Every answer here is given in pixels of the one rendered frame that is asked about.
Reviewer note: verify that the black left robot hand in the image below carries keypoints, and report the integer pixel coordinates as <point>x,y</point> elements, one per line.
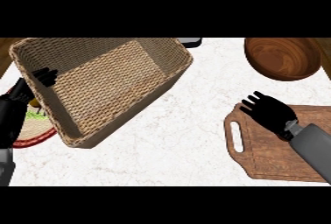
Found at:
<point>26,87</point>

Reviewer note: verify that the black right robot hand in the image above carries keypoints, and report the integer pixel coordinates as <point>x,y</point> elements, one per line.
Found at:
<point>271,112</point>

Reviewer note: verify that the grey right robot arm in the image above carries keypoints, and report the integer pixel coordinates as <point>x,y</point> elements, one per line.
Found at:
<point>312,145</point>

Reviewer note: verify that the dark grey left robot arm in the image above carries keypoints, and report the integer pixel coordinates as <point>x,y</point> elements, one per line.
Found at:
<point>9,128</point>

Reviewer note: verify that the brown wooden cutting board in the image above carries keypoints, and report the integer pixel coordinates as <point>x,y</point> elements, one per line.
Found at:
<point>263,159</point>

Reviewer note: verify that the woven wicker basket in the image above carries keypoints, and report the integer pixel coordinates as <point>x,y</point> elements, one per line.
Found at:
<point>111,84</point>

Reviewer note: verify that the yellow and green vegetable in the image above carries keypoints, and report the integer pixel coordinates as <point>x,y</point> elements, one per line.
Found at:
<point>36,114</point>

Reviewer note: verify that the round tan red-rimmed placemat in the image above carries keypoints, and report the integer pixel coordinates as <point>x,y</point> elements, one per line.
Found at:
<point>36,129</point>

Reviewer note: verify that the brown wooden bowl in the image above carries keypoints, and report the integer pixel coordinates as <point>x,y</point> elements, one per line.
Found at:
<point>283,58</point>

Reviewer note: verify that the dark grey appliance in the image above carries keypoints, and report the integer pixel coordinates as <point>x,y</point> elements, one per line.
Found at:
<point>190,42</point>

